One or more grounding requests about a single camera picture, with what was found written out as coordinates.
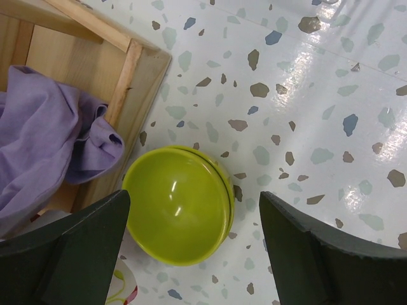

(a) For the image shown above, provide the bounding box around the lower lime green bowl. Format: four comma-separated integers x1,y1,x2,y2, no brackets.
168,145,235,241

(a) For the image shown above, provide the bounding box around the lime green bowl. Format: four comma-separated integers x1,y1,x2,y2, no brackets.
122,147,231,266
168,145,235,241

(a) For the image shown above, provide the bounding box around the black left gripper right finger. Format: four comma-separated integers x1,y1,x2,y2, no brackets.
259,191,406,304

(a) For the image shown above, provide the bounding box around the wooden clothes rack stand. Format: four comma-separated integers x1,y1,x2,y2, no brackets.
1,1,171,213

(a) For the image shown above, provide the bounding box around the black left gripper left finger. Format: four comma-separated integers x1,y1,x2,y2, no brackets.
1,191,130,304

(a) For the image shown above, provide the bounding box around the lilac purple shirt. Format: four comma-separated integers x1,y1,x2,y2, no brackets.
1,65,125,238

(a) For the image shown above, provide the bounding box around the upper lime green bowl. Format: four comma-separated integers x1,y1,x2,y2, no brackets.
122,147,231,266

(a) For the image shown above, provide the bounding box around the red floral white garment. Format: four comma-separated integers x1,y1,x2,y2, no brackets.
23,210,138,304

